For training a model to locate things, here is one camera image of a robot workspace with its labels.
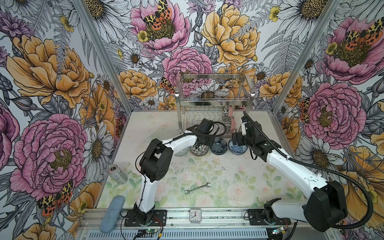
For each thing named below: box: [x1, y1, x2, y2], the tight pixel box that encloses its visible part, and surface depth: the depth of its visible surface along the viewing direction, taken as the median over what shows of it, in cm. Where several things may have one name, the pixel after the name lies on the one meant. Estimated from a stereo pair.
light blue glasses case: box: [100, 195, 125, 233], surface depth 74 cm
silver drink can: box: [107, 164, 129, 185], surface depth 79 cm
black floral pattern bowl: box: [189, 144, 210, 156], surface depth 99 cm
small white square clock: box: [189, 208, 202, 224], surface depth 75 cm
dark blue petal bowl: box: [210, 136, 228, 155], surface depth 99 cm
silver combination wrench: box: [184, 182, 212, 195], surface depth 85 cm
